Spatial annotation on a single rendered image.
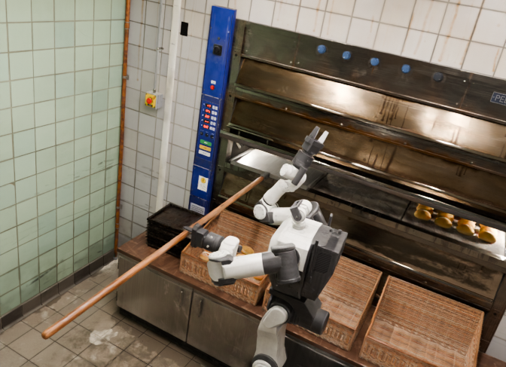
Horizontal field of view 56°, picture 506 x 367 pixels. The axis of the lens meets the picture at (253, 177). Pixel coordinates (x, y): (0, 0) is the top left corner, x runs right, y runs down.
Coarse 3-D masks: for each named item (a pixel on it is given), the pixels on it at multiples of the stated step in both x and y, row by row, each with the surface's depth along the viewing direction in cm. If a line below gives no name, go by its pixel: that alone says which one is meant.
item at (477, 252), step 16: (256, 176) 315; (304, 192) 302; (320, 192) 302; (352, 208) 290; (384, 224) 284; (400, 224) 280; (432, 240) 274; (448, 240) 270; (480, 256) 264; (496, 256) 262
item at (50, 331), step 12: (240, 192) 277; (228, 204) 264; (204, 216) 245; (180, 240) 224; (156, 252) 210; (144, 264) 202; (120, 276) 192; (132, 276) 195; (108, 288) 184; (96, 300) 178; (72, 312) 169; (60, 324) 164; (48, 336) 159
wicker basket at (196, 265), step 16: (208, 224) 319; (224, 224) 331; (240, 224) 327; (256, 224) 321; (240, 240) 327; (192, 256) 295; (192, 272) 299; (208, 272) 293; (224, 288) 291; (240, 288) 286; (256, 288) 280; (256, 304) 285
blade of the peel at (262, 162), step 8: (248, 152) 343; (256, 152) 347; (232, 160) 321; (240, 160) 329; (248, 160) 331; (256, 160) 334; (264, 160) 336; (272, 160) 338; (280, 160) 341; (248, 168) 316; (256, 168) 320; (264, 168) 322; (272, 168) 324; (280, 168) 327; (272, 176) 310; (280, 176) 314; (312, 176) 322; (304, 184) 309
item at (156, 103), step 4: (148, 92) 327; (152, 92) 329; (156, 92) 330; (148, 96) 327; (152, 96) 326; (156, 96) 324; (160, 96) 328; (152, 100) 326; (156, 100) 326; (160, 100) 330; (148, 104) 329; (152, 104) 328; (156, 104) 327; (160, 104) 331; (156, 108) 328
